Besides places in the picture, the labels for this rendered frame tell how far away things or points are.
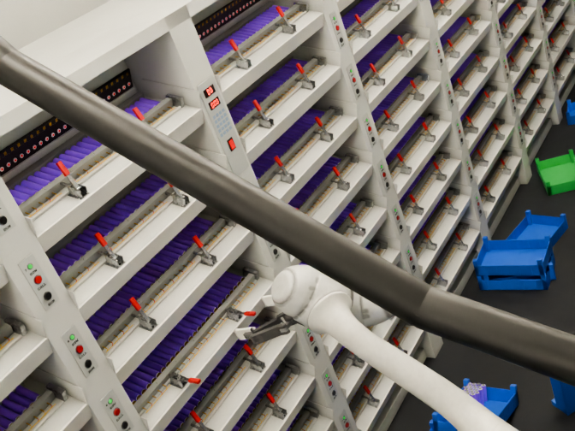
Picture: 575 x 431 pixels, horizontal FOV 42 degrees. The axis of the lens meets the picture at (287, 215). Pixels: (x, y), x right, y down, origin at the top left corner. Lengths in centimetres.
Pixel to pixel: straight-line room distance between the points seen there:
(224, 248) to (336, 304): 68
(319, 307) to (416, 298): 105
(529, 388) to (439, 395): 157
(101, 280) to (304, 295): 53
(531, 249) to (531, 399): 86
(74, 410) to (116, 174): 54
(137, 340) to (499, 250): 213
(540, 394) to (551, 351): 256
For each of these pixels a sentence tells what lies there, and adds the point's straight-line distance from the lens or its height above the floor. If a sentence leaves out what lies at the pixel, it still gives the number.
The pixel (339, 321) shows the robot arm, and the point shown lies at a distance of 145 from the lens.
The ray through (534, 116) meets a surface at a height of 19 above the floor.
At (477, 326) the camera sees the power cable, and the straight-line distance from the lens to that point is 41.
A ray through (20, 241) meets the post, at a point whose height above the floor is 152.
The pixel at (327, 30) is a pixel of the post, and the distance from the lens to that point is 255.
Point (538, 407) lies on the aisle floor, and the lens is 292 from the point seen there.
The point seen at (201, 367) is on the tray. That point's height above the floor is 93.
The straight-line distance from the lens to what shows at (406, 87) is 319.
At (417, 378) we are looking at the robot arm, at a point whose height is 111.
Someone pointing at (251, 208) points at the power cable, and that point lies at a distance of 43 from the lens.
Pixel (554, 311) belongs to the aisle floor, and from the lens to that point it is 331.
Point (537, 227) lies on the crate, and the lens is 385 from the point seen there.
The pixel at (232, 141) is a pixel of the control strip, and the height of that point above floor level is 138.
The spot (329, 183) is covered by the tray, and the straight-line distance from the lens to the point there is 259.
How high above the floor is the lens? 205
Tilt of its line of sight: 26 degrees down
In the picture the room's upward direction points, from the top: 22 degrees counter-clockwise
